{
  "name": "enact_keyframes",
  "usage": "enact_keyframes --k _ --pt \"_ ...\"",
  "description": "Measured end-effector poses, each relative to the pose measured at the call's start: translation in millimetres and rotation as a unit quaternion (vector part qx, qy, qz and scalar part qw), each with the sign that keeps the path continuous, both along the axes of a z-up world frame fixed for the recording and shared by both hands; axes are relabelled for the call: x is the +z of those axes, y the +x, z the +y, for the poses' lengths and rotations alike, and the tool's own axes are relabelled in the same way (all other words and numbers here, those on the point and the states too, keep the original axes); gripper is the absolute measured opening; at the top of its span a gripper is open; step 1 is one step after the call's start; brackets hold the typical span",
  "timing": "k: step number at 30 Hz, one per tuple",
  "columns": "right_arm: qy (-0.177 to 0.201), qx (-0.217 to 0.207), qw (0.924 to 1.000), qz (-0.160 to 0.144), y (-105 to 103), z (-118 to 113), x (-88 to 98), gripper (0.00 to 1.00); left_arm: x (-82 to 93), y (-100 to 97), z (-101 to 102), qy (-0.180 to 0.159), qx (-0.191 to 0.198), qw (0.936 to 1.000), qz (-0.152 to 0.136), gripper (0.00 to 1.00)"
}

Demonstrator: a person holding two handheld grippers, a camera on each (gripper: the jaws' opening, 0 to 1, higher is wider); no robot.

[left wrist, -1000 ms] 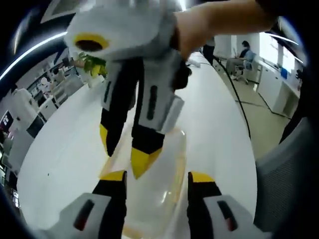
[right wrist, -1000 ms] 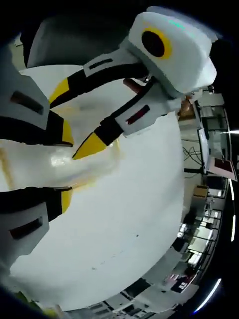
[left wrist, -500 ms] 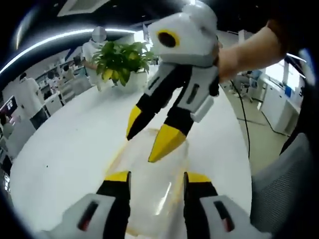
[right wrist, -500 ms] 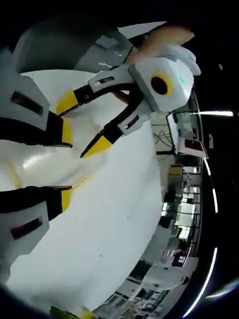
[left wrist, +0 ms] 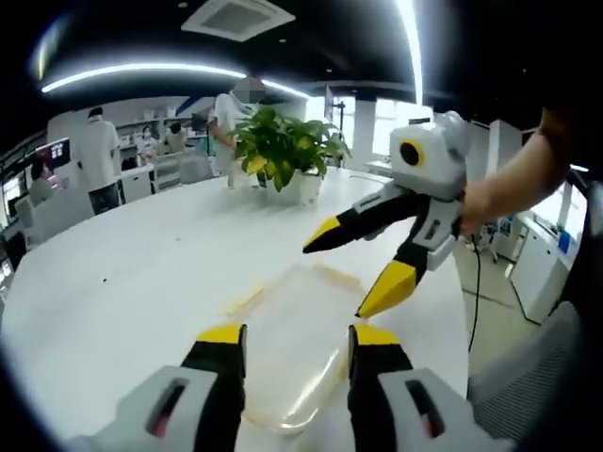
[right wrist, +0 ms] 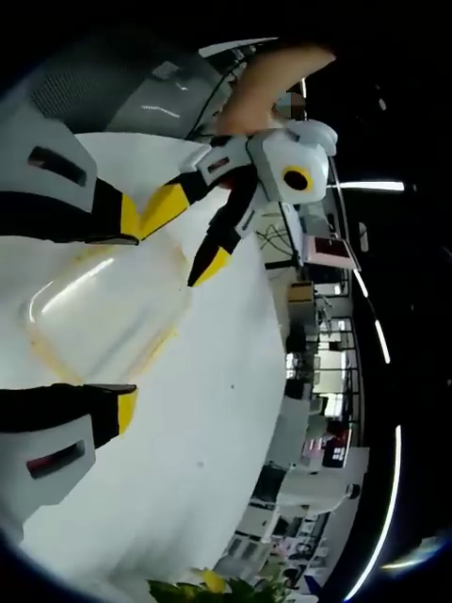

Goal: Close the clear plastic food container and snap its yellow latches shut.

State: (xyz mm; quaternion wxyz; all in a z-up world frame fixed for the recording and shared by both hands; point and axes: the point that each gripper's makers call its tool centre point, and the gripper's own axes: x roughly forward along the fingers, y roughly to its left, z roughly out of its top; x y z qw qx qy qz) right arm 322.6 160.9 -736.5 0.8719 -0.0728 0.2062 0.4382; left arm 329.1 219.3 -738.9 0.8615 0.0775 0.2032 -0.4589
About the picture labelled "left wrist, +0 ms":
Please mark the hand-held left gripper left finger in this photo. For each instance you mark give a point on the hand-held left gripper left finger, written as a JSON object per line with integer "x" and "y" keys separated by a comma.
{"x": 188, "y": 405}

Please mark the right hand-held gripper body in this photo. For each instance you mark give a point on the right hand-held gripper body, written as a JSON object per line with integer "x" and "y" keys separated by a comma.
{"x": 438, "y": 160}

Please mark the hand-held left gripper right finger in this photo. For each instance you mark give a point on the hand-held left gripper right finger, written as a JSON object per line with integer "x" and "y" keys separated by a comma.
{"x": 391, "y": 405}

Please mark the clear box with yellow buckles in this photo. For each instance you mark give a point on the clear box with yellow buckles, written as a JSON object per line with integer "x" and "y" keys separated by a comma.
{"x": 301, "y": 320}

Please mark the person's right hand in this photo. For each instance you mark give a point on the person's right hand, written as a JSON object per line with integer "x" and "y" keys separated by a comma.
{"x": 478, "y": 207}

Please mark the black tripod stand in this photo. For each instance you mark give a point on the black tripod stand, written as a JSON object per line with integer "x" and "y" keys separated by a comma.
{"x": 340, "y": 122}

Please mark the curved ceiling light strip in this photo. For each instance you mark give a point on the curved ceiling light strip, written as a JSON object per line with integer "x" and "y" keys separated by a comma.
{"x": 413, "y": 52}

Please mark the green potted plant white pot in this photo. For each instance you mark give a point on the green potted plant white pot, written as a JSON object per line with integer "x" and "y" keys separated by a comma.
{"x": 282, "y": 141}

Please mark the white cabinet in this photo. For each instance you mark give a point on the white cabinet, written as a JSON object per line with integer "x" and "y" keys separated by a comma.
{"x": 542, "y": 273}

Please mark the ceiling air conditioner vent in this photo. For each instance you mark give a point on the ceiling air conditioner vent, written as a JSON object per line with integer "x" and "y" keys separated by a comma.
{"x": 238, "y": 19}

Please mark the long ceiling light strip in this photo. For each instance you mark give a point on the long ceiling light strip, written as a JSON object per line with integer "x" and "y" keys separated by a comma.
{"x": 141, "y": 70}

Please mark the dark computer monitor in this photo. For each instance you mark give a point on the dark computer monitor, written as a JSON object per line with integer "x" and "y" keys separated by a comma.
{"x": 59, "y": 151}

